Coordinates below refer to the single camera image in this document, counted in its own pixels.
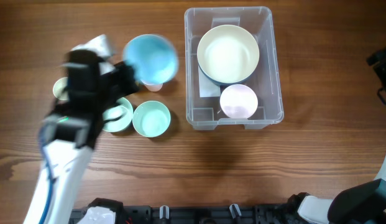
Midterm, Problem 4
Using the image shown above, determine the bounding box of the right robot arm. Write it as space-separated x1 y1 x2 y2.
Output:
297 47 386 223

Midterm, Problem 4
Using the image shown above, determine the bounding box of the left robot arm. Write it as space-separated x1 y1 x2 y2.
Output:
24 49 139 223

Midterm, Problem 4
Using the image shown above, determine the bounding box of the pink small bowl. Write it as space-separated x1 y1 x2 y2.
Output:
219 84 259 119

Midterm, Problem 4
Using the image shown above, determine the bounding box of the clear plastic storage container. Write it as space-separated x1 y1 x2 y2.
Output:
184 6 284 130

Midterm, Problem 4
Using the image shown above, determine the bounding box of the dark blue bowl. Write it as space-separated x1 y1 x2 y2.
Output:
198 64 257 86

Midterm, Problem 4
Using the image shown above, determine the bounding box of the cream bowl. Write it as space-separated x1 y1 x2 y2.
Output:
196 24 260 83

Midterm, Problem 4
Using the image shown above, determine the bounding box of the white label in container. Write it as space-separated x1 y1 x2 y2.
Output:
198 68 221 98

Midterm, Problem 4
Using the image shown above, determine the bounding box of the mint small bowl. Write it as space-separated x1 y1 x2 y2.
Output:
132 101 171 138
103 98 134 133

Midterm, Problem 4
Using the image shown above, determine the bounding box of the left blue cable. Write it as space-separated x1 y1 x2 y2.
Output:
37 130 57 224

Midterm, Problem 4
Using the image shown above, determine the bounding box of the light blue small bowl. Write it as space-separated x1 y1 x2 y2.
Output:
122 34 179 85

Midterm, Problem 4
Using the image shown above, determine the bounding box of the cream cup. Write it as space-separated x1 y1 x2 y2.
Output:
52 77 68 101

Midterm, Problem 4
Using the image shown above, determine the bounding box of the pink cup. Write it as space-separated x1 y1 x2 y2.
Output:
141 80 163 92

